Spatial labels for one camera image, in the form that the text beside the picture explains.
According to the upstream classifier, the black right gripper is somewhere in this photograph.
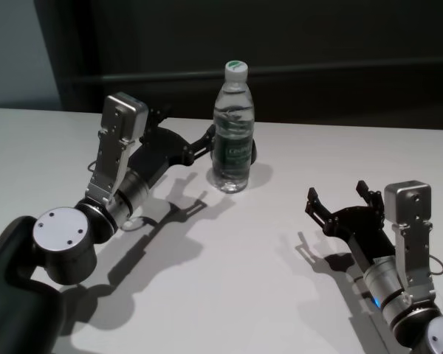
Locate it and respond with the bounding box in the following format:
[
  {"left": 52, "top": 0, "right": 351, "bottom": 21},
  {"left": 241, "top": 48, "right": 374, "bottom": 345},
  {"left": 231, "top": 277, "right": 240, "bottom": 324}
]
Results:
[{"left": 304, "top": 180, "right": 396, "bottom": 266}]

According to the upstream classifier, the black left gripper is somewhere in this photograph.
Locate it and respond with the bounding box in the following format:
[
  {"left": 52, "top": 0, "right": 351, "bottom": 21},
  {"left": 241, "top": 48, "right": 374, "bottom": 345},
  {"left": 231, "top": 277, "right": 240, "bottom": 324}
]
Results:
[{"left": 127, "top": 104, "right": 218, "bottom": 186}]

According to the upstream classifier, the clear water bottle green label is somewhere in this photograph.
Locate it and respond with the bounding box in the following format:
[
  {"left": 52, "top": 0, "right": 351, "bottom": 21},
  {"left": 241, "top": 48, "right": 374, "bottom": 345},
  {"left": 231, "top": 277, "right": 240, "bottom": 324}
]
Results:
[{"left": 211, "top": 60, "right": 255, "bottom": 194}]

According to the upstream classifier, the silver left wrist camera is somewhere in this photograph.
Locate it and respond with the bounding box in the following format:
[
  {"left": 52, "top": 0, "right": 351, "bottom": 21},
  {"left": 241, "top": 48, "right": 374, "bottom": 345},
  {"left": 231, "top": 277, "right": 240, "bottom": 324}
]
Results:
[{"left": 83, "top": 93, "right": 149, "bottom": 208}]

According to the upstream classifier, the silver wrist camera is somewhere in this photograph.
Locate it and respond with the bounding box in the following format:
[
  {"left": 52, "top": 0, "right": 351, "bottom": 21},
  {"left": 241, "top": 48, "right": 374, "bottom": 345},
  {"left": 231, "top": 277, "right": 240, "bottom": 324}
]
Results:
[
  {"left": 383, "top": 180, "right": 437, "bottom": 296},
  {"left": 83, "top": 93, "right": 149, "bottom": 208}
]

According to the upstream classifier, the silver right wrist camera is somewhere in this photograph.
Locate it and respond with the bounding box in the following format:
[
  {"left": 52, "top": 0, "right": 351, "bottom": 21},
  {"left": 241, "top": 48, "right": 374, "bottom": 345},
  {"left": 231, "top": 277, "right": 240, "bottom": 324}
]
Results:
[{"left": 383, "top": 180, "right": 437, "bottom": 296}]

